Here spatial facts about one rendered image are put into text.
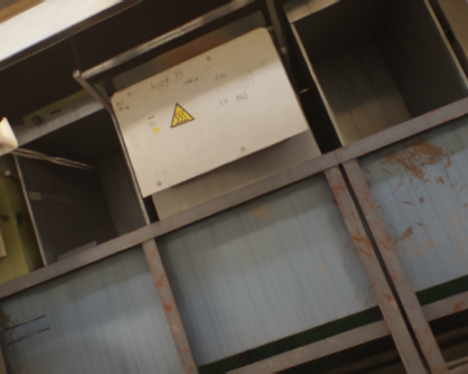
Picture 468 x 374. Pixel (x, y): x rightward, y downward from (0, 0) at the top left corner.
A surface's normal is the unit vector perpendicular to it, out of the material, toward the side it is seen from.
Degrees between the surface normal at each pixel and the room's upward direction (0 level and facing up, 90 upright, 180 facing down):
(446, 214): 90
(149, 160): 90
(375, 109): 90
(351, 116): 90
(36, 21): 80
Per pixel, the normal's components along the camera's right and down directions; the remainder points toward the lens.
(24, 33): -0.23, -0.26
